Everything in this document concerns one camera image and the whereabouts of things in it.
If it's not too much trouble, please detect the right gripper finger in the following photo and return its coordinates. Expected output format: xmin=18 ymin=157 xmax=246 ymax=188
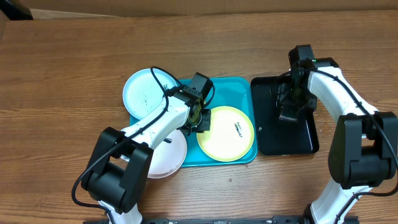
xmin=295 ymin=98 xmax=317 ymax=120
xmin=277 ymin=83 xmax=291 ymax=117

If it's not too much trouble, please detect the teal plastic tray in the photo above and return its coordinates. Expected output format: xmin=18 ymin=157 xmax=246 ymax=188
xmin=130 ymin=77 xmax=257 ymax=167

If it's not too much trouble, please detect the light blue plate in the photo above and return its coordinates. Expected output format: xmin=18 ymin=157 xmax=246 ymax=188
xmin=123 ymin=68 xmax=163 ymax=120

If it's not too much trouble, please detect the yellow-green plate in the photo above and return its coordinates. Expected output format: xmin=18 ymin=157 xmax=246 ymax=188
xmin=197 ymin=106 xmax=254 ymax=162

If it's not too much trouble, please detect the white pink-rimmed plate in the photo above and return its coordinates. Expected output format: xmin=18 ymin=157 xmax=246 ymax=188
xmin=132 ymin=129 xmax=187 ymax=179

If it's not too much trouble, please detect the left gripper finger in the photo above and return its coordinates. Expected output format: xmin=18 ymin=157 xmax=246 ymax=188
xmin=181 ymin=124 xmax=198 ymax=134
xmin=197 ymin=109 xmax=211 ymax=133

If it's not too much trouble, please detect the black corner object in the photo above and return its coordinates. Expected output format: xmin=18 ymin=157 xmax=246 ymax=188
xmin=1 ymin=0 xmax=34 ymax=21

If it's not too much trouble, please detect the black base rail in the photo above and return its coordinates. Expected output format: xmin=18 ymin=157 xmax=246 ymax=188
xmin=83 ymin=215 xmax=360 ymax=224

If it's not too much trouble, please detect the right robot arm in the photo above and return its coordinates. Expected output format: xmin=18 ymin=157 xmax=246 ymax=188
xmin=277 ymin=58 xmax=397 ymax=223

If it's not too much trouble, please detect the green scrubbing sponge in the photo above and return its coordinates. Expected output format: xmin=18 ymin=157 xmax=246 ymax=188
xmin=279 ymin=113 xmax=298 ymax=122

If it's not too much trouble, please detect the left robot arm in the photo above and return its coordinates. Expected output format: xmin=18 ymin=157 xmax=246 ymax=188
xmin=75 ymin=87 xmax=210 ymax=223

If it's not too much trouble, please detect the black rectangular water tray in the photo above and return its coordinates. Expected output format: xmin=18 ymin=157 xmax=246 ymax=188
xmin=251 ymin=77 xmax=320 ymax=156

